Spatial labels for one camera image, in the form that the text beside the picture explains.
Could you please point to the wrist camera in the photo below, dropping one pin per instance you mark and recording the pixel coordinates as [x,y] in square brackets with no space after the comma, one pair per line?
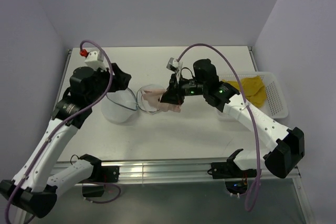
[93,59]
[175,66]

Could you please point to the aluminium rail frame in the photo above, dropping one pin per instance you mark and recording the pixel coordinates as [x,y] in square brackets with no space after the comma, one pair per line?
[174,170]

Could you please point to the white mesh laundry bag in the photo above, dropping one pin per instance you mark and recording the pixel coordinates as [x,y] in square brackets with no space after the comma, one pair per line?
[123,107]

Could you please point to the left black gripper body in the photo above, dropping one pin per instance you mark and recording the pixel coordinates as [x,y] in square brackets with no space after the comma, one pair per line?
[102,79]

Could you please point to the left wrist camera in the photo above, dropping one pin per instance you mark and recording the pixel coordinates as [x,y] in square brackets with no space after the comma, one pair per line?
[93,59]

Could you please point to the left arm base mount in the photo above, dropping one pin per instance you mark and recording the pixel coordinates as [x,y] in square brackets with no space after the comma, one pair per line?
[104,191]

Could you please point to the white plastic basket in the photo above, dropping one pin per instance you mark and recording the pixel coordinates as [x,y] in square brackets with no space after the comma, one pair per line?
[275,106]

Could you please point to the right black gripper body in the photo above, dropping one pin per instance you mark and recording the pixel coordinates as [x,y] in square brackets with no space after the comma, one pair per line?
[187,87]

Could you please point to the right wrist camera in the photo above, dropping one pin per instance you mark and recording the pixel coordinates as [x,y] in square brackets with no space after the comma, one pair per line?
[175,66]

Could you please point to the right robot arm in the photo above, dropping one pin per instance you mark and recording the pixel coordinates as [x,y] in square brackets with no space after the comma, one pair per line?
[284,147]

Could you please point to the yellow cloth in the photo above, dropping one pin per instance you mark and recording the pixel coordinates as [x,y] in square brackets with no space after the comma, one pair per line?
[254,90]

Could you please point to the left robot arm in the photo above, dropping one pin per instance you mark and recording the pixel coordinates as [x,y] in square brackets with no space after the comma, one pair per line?
[33,189]

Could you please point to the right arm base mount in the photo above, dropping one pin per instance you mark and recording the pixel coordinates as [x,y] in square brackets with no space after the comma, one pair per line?
[229,170]

